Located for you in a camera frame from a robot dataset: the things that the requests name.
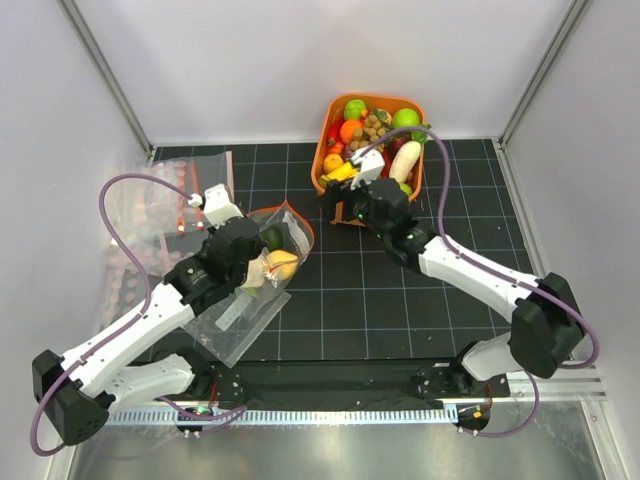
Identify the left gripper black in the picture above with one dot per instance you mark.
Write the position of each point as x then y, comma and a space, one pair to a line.
259, 244

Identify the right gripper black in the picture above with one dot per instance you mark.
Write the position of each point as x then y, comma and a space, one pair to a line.
334, 192

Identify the white cauliflower toy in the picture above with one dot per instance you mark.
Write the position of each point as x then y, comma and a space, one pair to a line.
257, 277

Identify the dark green avocado toy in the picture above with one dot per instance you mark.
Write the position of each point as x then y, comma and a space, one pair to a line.
276, 237

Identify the yellow lemon toy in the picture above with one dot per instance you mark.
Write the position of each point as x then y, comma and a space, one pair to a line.
282, 265

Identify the orange zipper clear bag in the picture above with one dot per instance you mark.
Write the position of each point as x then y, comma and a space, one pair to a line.
301, 234

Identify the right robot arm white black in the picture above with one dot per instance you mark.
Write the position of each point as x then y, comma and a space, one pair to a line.
542, 312

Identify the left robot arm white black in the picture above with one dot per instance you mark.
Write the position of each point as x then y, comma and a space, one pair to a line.
79, 390

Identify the red zipper clear bag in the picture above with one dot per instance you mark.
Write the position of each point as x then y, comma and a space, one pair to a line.
189, 214

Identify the blue zipper clear bag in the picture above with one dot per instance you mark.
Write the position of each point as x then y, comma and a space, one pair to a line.
228, 328

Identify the yellow banana bunch toy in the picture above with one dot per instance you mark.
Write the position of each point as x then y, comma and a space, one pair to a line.
344, 172

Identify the small tangerine toy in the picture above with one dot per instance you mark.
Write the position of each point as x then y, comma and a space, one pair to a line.
332, 163

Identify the red chili toy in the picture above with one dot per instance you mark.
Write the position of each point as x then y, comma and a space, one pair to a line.
333, 135

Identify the orange fruit toy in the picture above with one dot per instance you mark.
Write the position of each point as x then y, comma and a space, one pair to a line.
347, 130

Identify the green pear toy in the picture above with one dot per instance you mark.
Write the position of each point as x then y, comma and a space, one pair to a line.
406, 189

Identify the brown longan bunch toy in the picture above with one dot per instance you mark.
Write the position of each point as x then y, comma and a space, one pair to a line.
371, 129

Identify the white radish toy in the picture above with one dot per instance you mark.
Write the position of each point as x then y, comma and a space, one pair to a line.
404, 161

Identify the black grid mat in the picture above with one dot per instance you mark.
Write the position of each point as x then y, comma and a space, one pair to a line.
349, 300

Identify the orange plastic basket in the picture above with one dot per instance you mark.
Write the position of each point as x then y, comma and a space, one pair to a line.
374, 102

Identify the green apple toy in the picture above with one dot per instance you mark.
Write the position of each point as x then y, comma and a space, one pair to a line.
405, 117

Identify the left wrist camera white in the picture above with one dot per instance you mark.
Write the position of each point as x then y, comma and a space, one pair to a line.
216, 205

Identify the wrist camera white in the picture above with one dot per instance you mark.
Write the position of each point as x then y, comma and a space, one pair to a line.
369, 165
216, 205

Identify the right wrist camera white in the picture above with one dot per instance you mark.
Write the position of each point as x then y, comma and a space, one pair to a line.
369, 165

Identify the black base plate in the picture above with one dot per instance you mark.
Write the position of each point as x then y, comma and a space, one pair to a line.
328, 383

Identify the grey slotted cable duct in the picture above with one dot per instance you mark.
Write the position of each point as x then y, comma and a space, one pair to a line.
164, 415

